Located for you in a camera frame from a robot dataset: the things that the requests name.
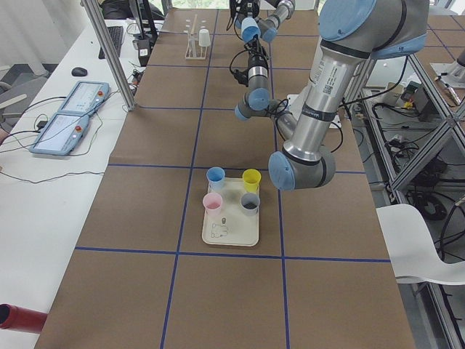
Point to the teach pendant far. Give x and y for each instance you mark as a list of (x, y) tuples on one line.
[(85, 96)]

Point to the red cylinder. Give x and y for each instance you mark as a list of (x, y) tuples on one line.
[(19, 319)]

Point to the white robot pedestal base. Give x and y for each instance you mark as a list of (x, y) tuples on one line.
[(297, 103)]

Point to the white wire cup rack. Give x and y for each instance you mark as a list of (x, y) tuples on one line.
[(193, 50)]

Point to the grey plastic cup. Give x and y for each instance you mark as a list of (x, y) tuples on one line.
[(249, 203)]

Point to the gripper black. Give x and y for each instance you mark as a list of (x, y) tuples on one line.
[(256, 60), (248, 6)]

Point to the teach pendant near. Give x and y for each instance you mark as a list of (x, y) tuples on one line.
[(61, 135)]

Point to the cream plastic tray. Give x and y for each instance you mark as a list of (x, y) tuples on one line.
[(232, 227)]

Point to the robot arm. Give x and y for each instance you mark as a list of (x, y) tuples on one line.
[(351, 32), (269, 26)]

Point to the aluminium frame post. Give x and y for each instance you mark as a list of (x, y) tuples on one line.
[(98, 23)]

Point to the black computer mouse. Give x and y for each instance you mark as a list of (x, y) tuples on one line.
[(79, 72)]

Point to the teach pendant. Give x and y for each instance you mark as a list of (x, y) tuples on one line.
[(61, 135), (85, 96)]

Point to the pink plastic cup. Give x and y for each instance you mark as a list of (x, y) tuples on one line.
[(212, 203)]

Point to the white chair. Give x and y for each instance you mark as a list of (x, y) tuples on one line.
[(411, 249)]

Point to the blue plastic cup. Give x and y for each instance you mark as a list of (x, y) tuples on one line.
[(249, 29), (216, 178)]

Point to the white plastic cup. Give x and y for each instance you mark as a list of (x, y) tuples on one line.
[(204, 39)]

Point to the yellow plastic cup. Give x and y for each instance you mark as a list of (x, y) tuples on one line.
[(251, 180)]

